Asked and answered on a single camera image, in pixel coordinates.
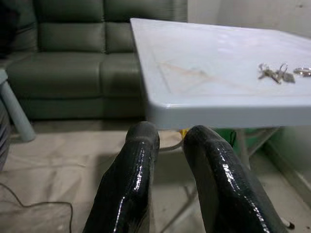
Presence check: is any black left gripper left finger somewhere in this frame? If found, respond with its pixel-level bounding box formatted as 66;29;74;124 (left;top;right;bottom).
82;121;160;233

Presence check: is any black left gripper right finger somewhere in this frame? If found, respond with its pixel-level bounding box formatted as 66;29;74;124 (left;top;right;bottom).
183;125;290;233

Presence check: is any beige floor cloth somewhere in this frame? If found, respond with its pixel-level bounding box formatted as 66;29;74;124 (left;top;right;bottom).
0;121;311;233

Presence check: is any white plastic folding table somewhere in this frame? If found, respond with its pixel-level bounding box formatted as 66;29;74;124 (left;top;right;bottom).
130;17;311;233

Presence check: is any pale blue table leg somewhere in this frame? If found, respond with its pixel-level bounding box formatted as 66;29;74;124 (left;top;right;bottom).
0;69;36;142

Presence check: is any dark green leather sofa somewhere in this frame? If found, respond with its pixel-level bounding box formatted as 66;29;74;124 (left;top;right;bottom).
0;0;188;120

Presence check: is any thin black floor cable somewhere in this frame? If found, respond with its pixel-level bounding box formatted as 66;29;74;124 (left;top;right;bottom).
0;182;74;226

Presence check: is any silver key bunch with ring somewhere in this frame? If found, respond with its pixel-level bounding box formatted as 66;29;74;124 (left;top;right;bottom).
258;62;296;85

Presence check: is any silver key ring set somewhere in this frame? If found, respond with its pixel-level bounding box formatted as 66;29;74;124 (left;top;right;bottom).
293;67;311;78

